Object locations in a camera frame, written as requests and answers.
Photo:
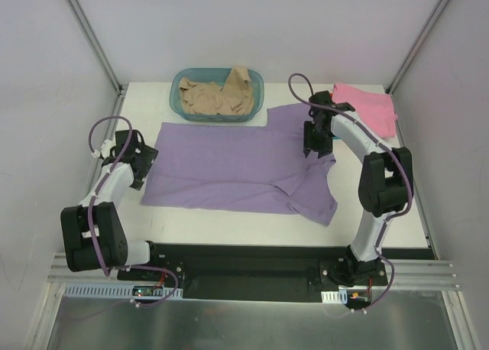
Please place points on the grey cable duct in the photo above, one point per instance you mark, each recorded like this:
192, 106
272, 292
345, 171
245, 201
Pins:
334, 297
121, 291

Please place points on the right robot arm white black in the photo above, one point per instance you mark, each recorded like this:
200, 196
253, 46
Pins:
385, 188

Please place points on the right aluminium frame post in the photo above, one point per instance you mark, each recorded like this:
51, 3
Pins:
432, 20

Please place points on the teal plastic basket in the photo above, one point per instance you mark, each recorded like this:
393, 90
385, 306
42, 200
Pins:
218, 76

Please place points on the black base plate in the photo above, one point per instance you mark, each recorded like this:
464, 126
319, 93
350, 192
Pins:
253, 273

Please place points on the beige t shirt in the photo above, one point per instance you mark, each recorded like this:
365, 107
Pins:
235, 97

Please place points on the front aluminium rail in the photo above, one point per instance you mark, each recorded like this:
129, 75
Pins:
409, 275

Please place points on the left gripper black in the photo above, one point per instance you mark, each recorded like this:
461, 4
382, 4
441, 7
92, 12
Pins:
145, 166

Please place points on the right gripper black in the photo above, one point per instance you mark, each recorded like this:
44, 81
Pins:
317, 142

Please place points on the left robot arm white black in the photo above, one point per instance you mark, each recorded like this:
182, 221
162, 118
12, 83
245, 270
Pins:
93, 235

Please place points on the right grey cable duct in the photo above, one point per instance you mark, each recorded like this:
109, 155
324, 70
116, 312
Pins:
334, 297

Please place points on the left aluminium frame post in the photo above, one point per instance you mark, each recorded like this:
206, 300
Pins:
93, 42

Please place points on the left grey cable duct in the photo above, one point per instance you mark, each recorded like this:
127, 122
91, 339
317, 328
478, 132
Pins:
121, 291

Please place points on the purple t shirt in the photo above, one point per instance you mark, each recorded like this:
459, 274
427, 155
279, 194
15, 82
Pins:
242, 168

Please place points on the aluminium frame post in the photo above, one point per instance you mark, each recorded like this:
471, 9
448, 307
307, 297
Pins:
432, 20
93, 42

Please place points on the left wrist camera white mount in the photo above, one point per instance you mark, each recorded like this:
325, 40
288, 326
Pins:
104, 150

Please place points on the pink folded t shirt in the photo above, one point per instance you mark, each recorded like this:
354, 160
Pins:
375, 110

